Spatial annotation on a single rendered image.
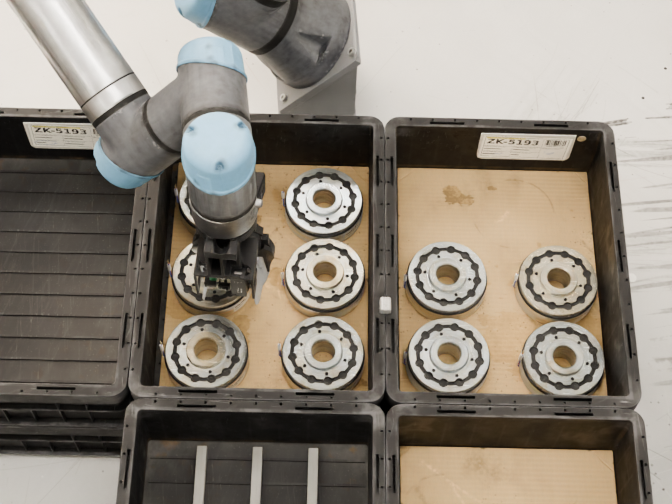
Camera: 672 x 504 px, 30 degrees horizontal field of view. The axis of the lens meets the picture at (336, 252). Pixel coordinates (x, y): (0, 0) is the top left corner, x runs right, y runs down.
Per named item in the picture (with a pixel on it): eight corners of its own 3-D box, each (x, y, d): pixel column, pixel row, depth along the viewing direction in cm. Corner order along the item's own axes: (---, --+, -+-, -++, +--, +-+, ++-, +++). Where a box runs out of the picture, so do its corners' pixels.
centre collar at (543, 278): (538, 262, 162) (539, 260, 162) (576, 263, 162) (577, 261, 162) (539, 296, 160) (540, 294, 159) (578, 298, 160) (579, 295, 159)
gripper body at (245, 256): (194, 296, 151) (185, 249, 141) (204, 234, 155) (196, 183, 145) (257, 301, 151) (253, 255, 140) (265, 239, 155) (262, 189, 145)
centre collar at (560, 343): (542, 340, 157) (543, 338, 156) (581, 340, 157) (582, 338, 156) (546, 376, 155) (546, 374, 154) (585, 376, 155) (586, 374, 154)
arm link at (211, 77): (142, 71, 143) (147, 151, 138) (204, 20, 137) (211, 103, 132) (196, 94, 149) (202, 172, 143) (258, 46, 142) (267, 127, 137)
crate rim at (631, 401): (383, 126, 166) (384, 115, 164) (609, 131, 166) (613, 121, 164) (384, 410, 147) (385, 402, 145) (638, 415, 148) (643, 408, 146)
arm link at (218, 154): (251, 99, 132) (258, 167, 128) (255, 155, 141) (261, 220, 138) (176, 105, 131) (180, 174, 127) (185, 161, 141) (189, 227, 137)
